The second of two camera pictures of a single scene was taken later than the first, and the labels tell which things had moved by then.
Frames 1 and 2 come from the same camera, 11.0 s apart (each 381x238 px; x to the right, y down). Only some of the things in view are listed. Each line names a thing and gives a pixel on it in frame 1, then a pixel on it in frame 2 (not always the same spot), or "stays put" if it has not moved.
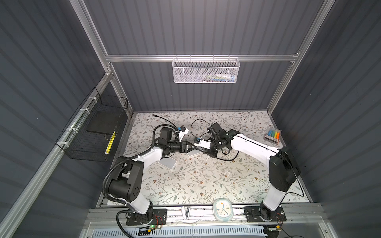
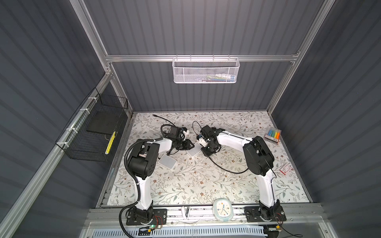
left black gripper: x=184 y=148 stays put
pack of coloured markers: x=273 y=135 stays put
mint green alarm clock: x=223 y=209 stays put
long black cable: x=228 y=160 -> x=225 y=170
